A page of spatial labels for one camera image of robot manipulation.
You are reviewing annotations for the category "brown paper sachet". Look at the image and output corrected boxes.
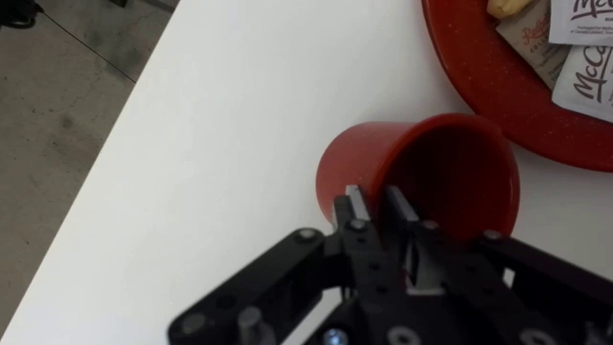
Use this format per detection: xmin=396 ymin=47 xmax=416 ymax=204
xmin=496 ymin=0 xmax=569 ymax=89

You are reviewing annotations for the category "white mcdonalds sachet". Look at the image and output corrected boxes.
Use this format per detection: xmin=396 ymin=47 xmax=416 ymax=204
xmin=552 ymin=47 xmax=613 ymax=123
xmin=550 ymin=0 xmax=613 ymax=47

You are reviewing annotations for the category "ring shaped cookie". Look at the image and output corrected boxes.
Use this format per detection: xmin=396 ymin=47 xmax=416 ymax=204
xmin=486 ymin=0 xmax=531 ymax=20

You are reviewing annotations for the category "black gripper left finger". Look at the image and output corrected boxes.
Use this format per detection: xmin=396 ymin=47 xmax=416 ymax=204
xmin=333 ymin=185 xmax=381 ymax=282

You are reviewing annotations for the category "red cup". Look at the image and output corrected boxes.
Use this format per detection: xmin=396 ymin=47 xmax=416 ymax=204
xmin=314 ymin=114 xmax=519 ymax=242

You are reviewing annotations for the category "red plate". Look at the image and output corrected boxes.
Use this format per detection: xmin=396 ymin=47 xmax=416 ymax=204
xmin=421 ymin=0 xmax=613 ymax=173

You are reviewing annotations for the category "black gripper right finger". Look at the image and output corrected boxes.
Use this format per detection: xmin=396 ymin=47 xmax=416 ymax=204
xmin=383 ymin=187 xmax=456 ymax=292

